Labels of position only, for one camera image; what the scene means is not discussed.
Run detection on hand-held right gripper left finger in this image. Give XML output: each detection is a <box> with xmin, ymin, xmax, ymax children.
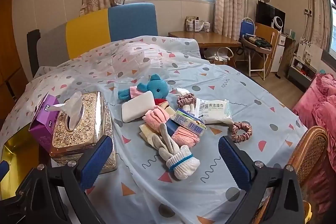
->
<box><xmin>0</xmin><ymin>135</ymin><xmax>113</xmax><ymax>224</ymax></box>

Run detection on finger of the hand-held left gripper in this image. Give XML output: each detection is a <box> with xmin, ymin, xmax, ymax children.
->
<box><xmin>0</xmin><ymin>161</ymin><xmax>10</xmax><ymax>180</ymax></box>

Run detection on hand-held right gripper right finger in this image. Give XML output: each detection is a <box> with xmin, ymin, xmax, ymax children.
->
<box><xmin>218</xmin><ymin>135</ymin><xmax>313</xmax><ymax>224</ymax></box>

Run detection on white blue-striped sock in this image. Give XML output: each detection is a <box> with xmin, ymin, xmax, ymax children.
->
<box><xmin>148</xmin><ymin>123</ymin><xmax>200</xmax><ymax>180</ymax></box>

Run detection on white sponge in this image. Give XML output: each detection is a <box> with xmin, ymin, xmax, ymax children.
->
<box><xmin>121</xmin><ymin>91</ymin><xmax>155</xmax><ymax>123</ymax></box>

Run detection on pink sock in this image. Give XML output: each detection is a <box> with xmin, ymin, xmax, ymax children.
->
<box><xmin>143</xmin><ymin>106</ymin><xmax>200</xmax><ymax>148</ymax></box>

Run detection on red fluffy sock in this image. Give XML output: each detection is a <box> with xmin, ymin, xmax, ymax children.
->
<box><xmin>154</xmin><ymin>98</ymin><xmax>175</xmax><ymax>115</ymax></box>

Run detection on blue fuzzy sock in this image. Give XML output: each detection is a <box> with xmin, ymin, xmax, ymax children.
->
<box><xmin>118</xmin><ymin>74</ymin><xmax>171</xmax><ymax>104</ymax></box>

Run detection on ornate silver tissue box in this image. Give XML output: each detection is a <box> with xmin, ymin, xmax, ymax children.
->
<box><xmin>50</xmin><ymin>91</ymin><xmax>116</xmax><ymax>174</ymax></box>

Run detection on pink hair scrunchie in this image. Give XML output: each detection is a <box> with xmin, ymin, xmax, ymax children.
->
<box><xmin>231</xmin><ymin>122</ymin><xmax>252</xmax><ymax>144</ymax></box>

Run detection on patterned plastic tablecloth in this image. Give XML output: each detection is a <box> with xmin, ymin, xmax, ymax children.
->
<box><xmin>0</xmin><ymin>35</ymin><xmax>309</xmax><ymax>224</ymax></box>

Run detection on white wet wipes packet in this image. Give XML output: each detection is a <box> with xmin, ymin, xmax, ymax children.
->
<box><xmin>196</xmin><ymin>98</ymin><xmax>234</xmax><ymax>125</ymax></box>

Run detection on purple tissue box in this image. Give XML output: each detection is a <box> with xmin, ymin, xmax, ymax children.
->
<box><xmin>28</xmin><ymin>94</ymin><xmax>60</xmax><ymax>152</ymax></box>

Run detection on white facial tissue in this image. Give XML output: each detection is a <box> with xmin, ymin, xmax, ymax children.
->
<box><xmin>47</xmin><ymin>91</ymin><xmax>84</xmax><ymax>131</ymax></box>

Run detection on blue green tissue packet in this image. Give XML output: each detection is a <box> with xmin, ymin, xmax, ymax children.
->
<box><xmin>171</xmin><ymin>109</ymin><xmax>208</xmax><ymax>137</ymax></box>

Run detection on wicker chair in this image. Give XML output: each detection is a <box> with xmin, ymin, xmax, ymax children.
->
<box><xmin>256</xmin><ymin>126</ymin><xmax>330</xmax><ymax>224</ymax></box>

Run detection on mauve hair scrunchie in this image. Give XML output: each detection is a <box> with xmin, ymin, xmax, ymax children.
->
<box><xmin>177</xmin><ymin>93</ymin><xmax>197</xmax><ymax>108</ymax></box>

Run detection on white waffle cloth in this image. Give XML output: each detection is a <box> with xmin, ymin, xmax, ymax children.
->
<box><xmin>172</xmin><ymin>88</ymin><xmax>197</xmax><ymax>119</ymax></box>

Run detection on pink ruffled bed cover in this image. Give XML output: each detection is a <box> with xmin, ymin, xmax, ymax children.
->
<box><xmin>293</xmin><ymin>73</ymin><xmax>336</xmax><ymax>214</ymax></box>

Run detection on white tote bag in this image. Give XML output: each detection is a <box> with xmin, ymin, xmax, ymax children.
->
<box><xmin>205</xmin><ymin>47</ymin><xmax>234</xmax><ymax>64</ymax></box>

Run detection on low grey shelf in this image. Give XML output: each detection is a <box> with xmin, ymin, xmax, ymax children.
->
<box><xmin>287</xmin><ymin>56</ymin><xmax>317</xmax><ymax>88</ymax></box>

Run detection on wooden wardrobe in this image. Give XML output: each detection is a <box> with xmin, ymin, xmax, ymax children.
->
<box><xmin>0</xmin><ymin>0</ymin><xmax>29</xmax><ymax>119</ymax></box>

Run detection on small white cabinet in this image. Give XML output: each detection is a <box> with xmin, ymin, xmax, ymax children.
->
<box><xmin>270</xmin><ymin>34</ymin><xmax>286</xmax><ymax>72</ymax></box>

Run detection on dark green bag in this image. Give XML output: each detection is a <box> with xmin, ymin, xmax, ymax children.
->
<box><xmin>241</xmin><ymin>34</ymin><xmax>273</xmax><ymax>50</ymax></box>

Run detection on wooden table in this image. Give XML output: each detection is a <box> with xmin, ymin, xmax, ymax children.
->
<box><xmin>168</xmin><ymin>31</ymin><xmax>242</xmax><ymax>67</ymax></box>

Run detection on grey yellow blue sofa backrest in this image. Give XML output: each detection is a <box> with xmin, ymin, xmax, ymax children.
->
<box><xmin>37</xmin><ymin>3</ymin><xmax>159</xmax><ymax>67</ymax></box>

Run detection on white floral box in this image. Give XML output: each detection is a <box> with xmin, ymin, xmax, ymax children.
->
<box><xmin>297</xmin><ymin>39</ymin><xmax>323</xmax><ymax>64</ymax></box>

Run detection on wooden board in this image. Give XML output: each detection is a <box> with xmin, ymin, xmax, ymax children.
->
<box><xmin>255</xmin><ymin>22</ymin><xmax>279</xmax><ymax>72</ymax></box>

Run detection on blue folding chair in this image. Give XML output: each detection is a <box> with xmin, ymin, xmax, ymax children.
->
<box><xmin>240</xmin><ymin>18</ymin><xmax>271</xmax><ymax>80</ymax></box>

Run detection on brown printed packets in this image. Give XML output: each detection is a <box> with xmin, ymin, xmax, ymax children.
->
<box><xmin>185</xmin><ymin>15</ymin><xmax>212</xmax><ymax>33</ymax></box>

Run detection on white round fan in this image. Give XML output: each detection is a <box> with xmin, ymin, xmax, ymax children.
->
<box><xmin>270</xmin><ymin>16</ymin><xmax>282</xmax><ymax>29</ymax></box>

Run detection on black television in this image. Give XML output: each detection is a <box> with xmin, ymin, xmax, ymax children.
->
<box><xmin>256</xmin><ymin>1</ymin><xmax>286</xmax><ymax>28</ymax></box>

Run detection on beige side curtain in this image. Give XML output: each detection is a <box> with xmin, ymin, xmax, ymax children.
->
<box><xmin>308</xmin><ymin>0</ymin><xmax>331</xmax><ymax>48</ymax></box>

